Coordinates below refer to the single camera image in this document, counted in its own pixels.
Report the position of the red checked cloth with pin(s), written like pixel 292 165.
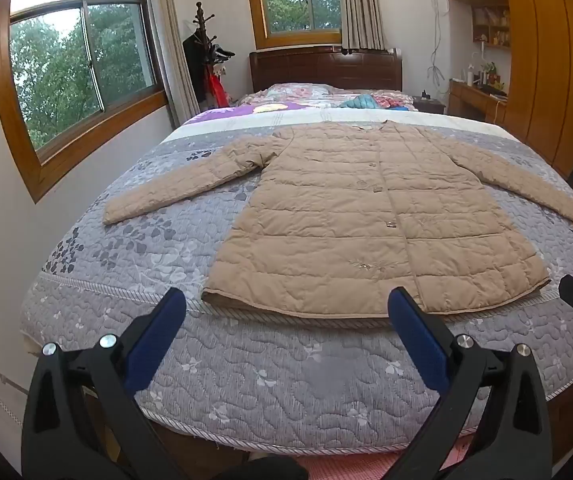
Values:
pixel 341 462

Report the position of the purple printed blanket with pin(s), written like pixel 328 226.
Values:
pixel 246 110

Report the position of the dark wooden coat rack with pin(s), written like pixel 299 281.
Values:
pixel 200 20

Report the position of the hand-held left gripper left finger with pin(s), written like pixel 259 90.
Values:
pixel 154 335

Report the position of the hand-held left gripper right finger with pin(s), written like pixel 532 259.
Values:
pixel 419 335

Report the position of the large wooden framed window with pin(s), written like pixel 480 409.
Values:
pixel 76 70

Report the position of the white bed sheet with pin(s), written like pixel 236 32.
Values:
pixel 206 122

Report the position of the blue cloth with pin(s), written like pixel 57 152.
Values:
pixel 359 101

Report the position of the wooden wardrobe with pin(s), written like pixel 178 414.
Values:
pixel 541 60

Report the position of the beige curtain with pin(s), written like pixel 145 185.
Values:
pixel 361 5
pixel 171 45

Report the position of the tan quilted jacket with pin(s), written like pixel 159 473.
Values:
pixel 346 210

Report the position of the dark nightstand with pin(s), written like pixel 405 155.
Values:
pixel 429 105

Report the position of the black hanging garment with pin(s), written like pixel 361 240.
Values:
pixel 196 65

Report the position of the wooden desk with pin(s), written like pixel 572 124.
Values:
pixel 473 100

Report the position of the red hanging bag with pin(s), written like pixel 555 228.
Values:
pixel 216 87

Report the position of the pink floral bedding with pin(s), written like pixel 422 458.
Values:
pixel 311 95

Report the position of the dark wooden bed headboard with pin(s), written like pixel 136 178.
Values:
pixel 326 70

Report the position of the bed with grey quilt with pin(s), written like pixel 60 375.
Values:
pixel 246 375

